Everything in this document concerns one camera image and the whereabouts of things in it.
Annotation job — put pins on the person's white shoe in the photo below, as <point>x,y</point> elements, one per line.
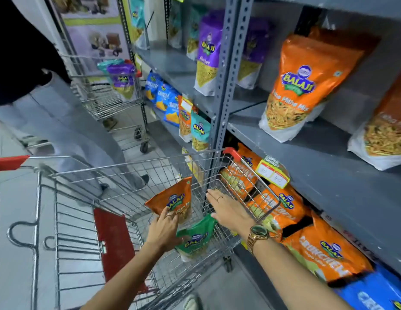
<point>191,303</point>

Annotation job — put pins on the gold wristwatch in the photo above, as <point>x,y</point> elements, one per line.
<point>258,232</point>

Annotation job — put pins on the person's left hand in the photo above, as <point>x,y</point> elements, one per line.
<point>163,230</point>

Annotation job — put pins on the small orange snack pouch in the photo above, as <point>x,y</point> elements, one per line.
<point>185,124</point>

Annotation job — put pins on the yellow green price tag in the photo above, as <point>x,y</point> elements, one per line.
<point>272,174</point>

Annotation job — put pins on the person's left forearm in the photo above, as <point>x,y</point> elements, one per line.
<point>126,280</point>

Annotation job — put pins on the green Balaji packet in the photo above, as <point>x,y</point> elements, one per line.
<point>197,237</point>

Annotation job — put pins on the teal Balaji packet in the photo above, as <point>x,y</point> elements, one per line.
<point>200,130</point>

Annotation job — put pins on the grey metal shelf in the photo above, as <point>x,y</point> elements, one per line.
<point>333,164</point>

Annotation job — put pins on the large blue chip bag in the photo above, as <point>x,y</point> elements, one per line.
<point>375,295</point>

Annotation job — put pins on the white price label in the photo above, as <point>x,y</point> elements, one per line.
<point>186,105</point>

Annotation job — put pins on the person's right hand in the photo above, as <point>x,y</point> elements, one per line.
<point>231,213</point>

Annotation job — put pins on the wall poster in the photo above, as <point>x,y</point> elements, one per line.
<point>90,29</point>

